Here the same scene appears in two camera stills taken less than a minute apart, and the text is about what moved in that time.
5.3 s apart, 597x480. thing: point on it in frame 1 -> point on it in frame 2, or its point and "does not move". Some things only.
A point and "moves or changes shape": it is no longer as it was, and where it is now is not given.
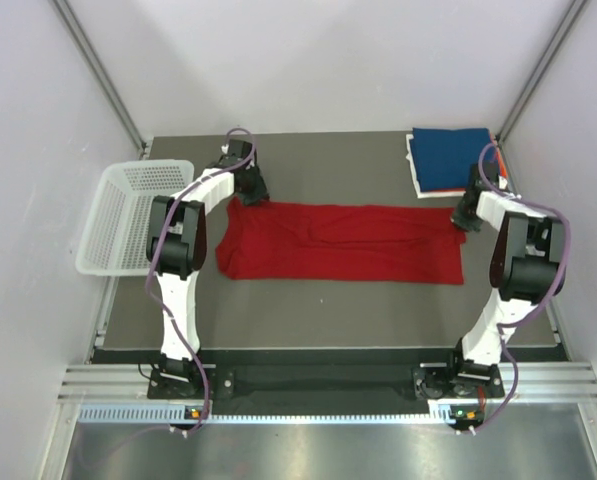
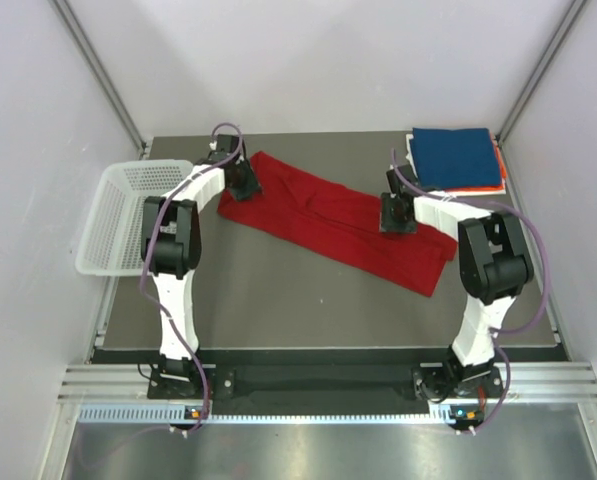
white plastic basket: [116, 235] does not move
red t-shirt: [340, 243] moves or changes shape
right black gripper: [458, 219] -> [388, 224]
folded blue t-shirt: [443, 157] does not move
